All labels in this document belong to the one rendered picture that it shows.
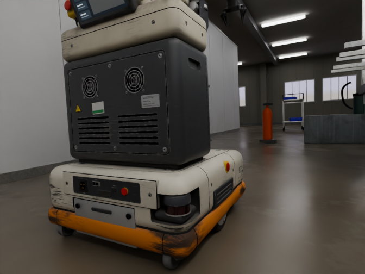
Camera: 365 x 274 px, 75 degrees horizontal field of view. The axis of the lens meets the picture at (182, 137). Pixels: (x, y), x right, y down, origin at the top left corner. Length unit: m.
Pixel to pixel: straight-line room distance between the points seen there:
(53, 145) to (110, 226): 1.80
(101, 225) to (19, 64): 1.86
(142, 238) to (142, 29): 0.64
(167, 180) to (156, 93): 0.27
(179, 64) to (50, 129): 1.96
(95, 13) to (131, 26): 0.15
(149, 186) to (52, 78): 2.06
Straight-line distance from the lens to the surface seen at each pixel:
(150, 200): 0.71
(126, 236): 0.81
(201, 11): 1.34
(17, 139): 2.41
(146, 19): 0.82
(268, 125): 4.16
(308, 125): 4.11
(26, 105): 2.46
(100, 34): 0.95
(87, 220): 0.93
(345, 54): 1.95
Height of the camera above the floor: 0.44
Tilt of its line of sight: 4 degrees down
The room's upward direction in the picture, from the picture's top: 3 degrees counter-clockwise
